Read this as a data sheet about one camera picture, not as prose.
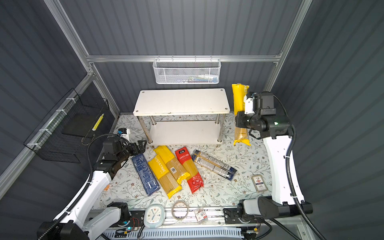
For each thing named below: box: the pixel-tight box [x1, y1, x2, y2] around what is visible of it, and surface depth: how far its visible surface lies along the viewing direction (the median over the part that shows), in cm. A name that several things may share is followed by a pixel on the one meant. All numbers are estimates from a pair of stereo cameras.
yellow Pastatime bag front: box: [148, 154, 182, 199], surface depth 86 cm
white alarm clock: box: [143, 203, 165, 229], surface depth 74 cm
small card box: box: [251, 174, 268, 193], surface depth 84 cm
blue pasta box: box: [131, 153, 161, 197], surface depth 86 cm
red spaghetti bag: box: [175, 146, 204, 194], surface depth 90 cm
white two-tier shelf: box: [133, 88, 231, 146], surface depth 87 cm
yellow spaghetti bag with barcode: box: [153, 145, 191, 185], surface depth 91 cm
